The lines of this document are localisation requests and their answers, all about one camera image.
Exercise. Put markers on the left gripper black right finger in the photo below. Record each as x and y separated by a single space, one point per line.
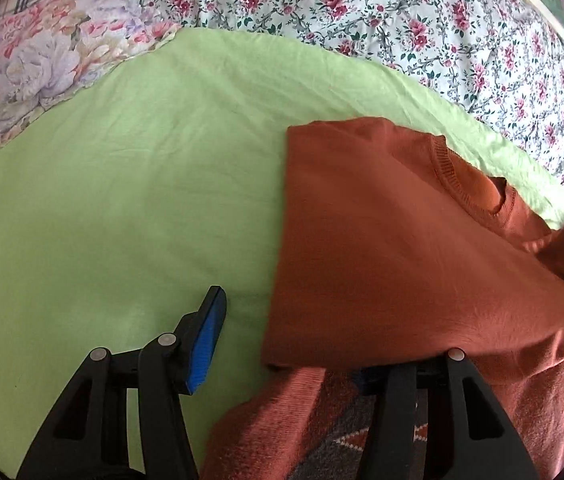
438 419

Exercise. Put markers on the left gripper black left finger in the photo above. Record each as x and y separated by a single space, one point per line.
120 416

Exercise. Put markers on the orange knit sweater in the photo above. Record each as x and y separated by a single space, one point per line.
395 249

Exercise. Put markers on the light green bed sheet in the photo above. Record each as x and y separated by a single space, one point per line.
120 207

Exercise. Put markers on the pink floral white quilt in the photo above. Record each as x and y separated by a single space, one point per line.
500 60

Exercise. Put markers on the lilac floral pillow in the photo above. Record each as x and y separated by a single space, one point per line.
56 48

